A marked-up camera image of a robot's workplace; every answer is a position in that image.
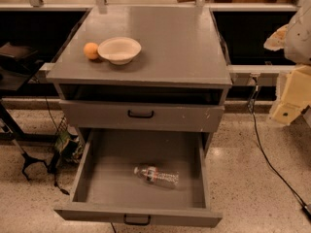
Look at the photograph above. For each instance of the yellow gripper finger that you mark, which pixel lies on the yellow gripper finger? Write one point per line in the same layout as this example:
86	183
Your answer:
277	40

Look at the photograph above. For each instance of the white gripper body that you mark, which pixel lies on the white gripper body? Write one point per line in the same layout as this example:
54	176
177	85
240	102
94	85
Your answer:
299	41

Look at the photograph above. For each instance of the clear plastic water bottle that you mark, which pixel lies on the clear plastic water bottle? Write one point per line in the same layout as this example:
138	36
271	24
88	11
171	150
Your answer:
152	175

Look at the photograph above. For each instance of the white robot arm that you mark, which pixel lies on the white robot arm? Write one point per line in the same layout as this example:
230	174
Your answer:
298	38

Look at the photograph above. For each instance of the grey drawer cabinet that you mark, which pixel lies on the grey drawer cabinet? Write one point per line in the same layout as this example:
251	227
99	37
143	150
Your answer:
181	60

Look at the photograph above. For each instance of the closed grey top drawer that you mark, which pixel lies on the closed grey top drawer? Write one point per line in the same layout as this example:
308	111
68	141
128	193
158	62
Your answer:
187	118

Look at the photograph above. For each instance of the open grey middle drawer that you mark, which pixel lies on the open grey middle drawer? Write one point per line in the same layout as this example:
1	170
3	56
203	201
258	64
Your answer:
105	188

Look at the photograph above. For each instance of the white bowl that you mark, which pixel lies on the white bowl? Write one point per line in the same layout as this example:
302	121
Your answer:
119	50

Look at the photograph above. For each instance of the orange fruit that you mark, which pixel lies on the orange fruit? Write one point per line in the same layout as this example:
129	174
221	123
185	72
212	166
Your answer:
90	51

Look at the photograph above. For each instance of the green bag on floor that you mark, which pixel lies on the green bag on floor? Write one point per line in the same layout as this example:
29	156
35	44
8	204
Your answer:
69	147

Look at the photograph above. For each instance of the metal frame rail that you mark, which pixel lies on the metal frame rail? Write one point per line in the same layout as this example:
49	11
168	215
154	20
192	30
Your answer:
266	75

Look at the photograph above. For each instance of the black top drawer handle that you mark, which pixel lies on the black top drawer handle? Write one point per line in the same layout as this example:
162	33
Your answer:
140	115

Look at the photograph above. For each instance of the black drawer handle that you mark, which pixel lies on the black drawer handle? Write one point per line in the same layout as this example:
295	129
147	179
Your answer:
136	220
140	115

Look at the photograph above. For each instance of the black middle drawer handle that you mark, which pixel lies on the black middle drawer handle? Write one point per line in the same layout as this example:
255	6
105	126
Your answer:
136	220

